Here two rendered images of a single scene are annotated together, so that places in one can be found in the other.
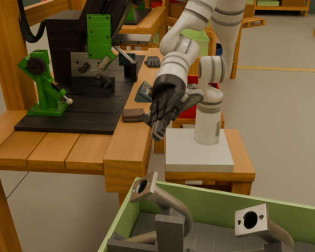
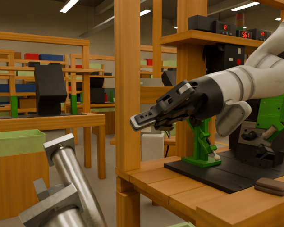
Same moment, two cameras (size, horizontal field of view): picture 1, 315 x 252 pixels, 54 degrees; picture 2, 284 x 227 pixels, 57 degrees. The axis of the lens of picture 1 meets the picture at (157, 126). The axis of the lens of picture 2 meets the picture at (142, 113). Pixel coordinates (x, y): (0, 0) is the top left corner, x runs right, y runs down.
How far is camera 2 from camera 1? 49 cm
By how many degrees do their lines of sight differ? 54
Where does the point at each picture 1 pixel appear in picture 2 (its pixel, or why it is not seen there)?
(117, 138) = (231, 197)
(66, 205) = not seen: outside the picture
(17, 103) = (182, 152)
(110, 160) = (202, 210)
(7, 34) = not seen: hidden behind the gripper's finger
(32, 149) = (158, 180)
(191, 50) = (273, 68)
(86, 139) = (205, 190)
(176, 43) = (257, 61)
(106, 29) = (278, 101)
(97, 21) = not seen: hidden behind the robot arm
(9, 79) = (181, 130)
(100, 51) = (268, 122)
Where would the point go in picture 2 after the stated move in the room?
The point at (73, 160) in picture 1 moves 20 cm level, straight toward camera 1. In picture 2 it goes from (175, 198) to (144, 222)
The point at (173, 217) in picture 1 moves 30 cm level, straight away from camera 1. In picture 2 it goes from (43, 185) to (215, 151)
